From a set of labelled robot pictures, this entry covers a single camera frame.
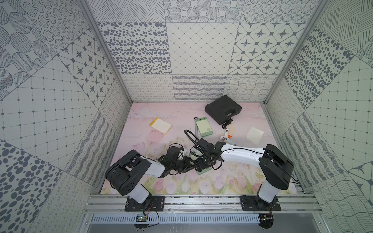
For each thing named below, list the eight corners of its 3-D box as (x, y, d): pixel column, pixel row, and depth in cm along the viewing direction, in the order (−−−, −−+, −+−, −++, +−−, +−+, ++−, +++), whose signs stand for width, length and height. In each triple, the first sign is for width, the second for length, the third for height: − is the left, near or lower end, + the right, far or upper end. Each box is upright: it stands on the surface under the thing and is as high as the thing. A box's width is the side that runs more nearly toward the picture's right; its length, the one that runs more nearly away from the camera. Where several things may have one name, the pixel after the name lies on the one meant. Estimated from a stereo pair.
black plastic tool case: (219, 126, 108) (220, 122, 104) (203, 110, 118) (203, 106, 114) (242, 111, 117) (243, 107, 113) (225, 98, 127) (226, 94, 123)
